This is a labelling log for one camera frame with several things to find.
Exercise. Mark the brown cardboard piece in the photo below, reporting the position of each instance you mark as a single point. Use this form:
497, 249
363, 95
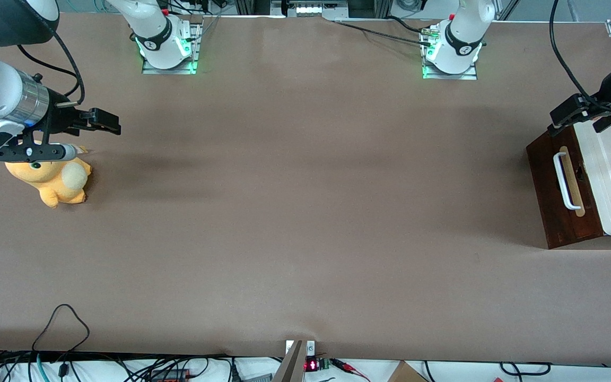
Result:
403, 374

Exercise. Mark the grey slanted post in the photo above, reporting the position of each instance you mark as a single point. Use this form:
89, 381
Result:
292, 366

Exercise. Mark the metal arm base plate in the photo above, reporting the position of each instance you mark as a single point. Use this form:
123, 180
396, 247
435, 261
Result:
151, 68
470, 75

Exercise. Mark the red LED display module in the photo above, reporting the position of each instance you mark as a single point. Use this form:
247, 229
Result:
311, 365

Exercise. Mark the dark brown wooden drawer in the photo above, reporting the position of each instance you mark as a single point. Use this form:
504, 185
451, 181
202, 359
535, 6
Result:
547, 196

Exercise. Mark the green circuit board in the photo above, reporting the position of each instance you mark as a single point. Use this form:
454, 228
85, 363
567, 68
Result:
324, 364

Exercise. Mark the orange plush toy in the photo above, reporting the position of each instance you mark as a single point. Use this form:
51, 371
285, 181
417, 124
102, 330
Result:
56, 183

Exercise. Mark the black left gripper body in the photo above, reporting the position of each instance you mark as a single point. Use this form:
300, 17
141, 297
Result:
609, 89

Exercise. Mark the white mounting bracket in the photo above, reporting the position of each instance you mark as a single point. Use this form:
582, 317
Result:
311, 348

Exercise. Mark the red clip leads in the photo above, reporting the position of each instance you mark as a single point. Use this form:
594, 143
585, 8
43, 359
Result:
345, 365

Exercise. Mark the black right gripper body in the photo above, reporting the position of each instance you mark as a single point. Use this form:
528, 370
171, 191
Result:
59, 117

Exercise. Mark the lit white light device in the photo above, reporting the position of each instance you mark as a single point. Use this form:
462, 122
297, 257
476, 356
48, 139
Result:
311, 9

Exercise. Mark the black box orange ports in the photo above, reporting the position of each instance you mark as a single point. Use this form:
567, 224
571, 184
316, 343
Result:
170, 374

